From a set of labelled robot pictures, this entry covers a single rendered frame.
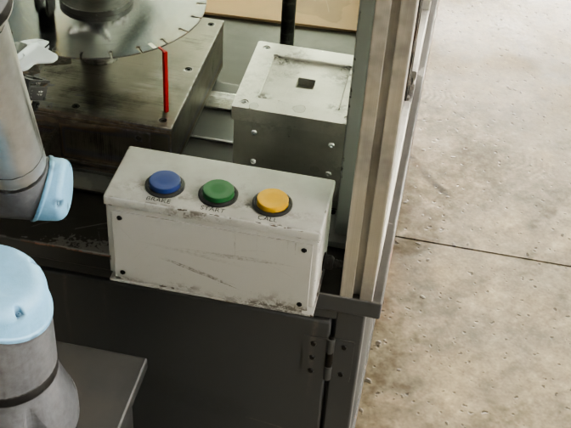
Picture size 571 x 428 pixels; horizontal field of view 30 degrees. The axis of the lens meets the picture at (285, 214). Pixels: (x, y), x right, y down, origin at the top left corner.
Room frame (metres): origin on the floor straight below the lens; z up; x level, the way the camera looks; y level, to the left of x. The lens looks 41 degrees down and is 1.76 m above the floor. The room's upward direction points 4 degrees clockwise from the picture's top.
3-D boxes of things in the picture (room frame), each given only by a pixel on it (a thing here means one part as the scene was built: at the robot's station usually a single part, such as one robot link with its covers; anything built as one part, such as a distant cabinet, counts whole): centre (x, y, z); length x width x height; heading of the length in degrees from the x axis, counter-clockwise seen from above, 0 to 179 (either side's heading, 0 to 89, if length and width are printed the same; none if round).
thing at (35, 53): (1.23, 0.35, 0.96); 0.09 x 0.06 x 0.03; 160
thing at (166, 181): (1.05, 0.16, 0.90); 0.04 x 0.04 x 0.02
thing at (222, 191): (1.04, 0.09, 0.90); 0.04 x 0.04 x 0.02
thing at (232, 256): (1.05, 0.08, 0.82); 0.28 x 0.11 x 0.15; 81
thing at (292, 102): (1.30, -0.02, 0.82); 0.18 x 0.18 x 0.15; 81
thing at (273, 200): (1.03, 0.02, 0.90); 0.04 x 0.04 x 0.02
